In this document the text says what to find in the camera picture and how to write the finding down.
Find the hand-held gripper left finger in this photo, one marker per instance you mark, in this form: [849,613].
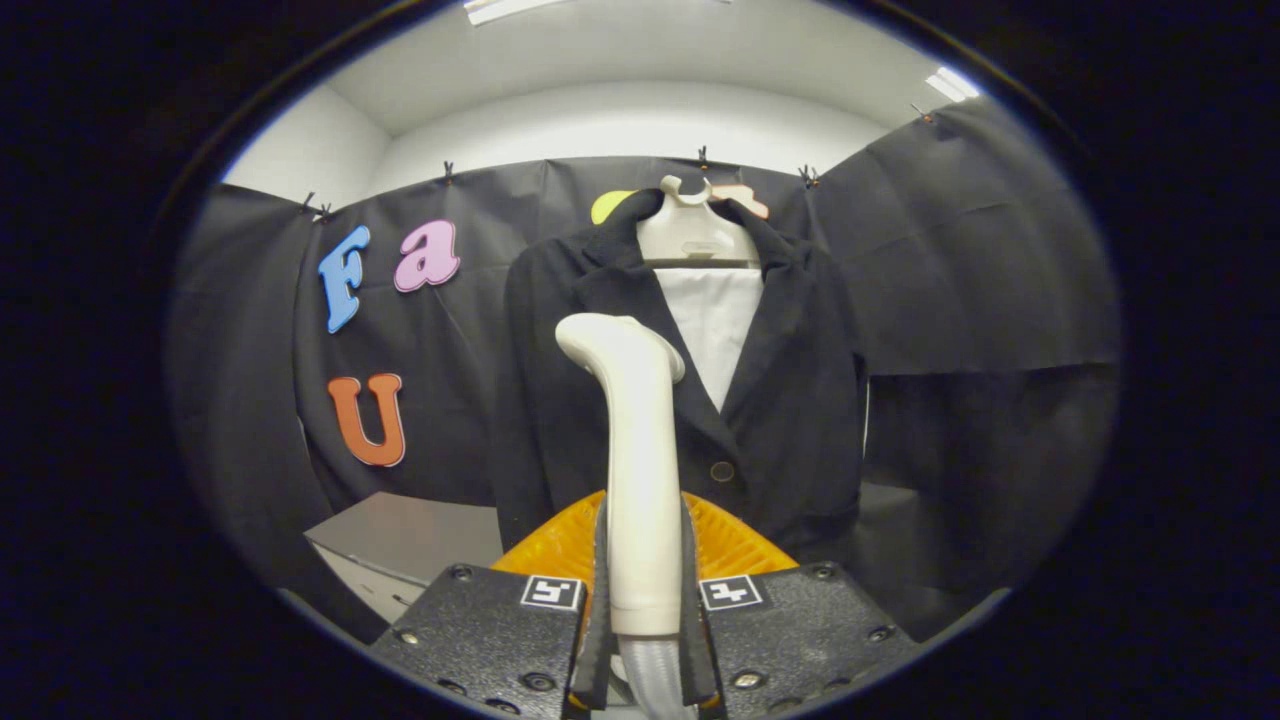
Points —
[598,650]

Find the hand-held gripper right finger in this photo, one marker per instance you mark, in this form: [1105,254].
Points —
[692,650]

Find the black blazer jacket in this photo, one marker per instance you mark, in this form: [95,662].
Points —
[800,420]

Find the grey drawer cabinet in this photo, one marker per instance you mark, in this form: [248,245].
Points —
[400,535]

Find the white plastic hanger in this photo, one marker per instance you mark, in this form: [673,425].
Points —
[695,240]

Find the black backdrop cloth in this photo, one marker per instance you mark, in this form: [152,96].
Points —
[980,300]

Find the small ceiling light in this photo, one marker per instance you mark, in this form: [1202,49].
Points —
[952,84]

